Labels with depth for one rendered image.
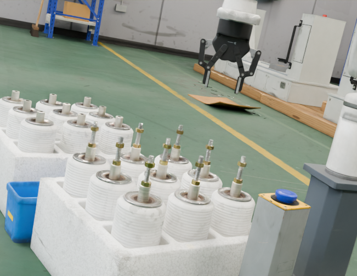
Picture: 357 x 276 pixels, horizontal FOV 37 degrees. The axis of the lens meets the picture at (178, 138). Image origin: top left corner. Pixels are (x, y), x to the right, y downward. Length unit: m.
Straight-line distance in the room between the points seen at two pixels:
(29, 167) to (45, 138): 0.09
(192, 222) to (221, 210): 0.10
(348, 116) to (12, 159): 0.84
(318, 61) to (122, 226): 3.64
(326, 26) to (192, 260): 3.60
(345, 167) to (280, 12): 7.11
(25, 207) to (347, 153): 0.78
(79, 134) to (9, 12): 5.92
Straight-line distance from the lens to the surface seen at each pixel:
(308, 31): 4.44
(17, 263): 1.26
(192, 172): 1.25
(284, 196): 0.98
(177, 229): 1.06
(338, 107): 3.85
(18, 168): 1.41
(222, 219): 1.13
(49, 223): 1.22
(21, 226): 1.33
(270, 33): 8.33
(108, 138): 1.53
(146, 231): 0.99
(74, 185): 1.19
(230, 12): 1.12
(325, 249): 1.37
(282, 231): 0.98
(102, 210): 1.09
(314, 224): 1.36
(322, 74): 4.54
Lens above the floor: 0.61
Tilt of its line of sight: 13 degrees down
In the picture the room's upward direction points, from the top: 12 degrees clockwise
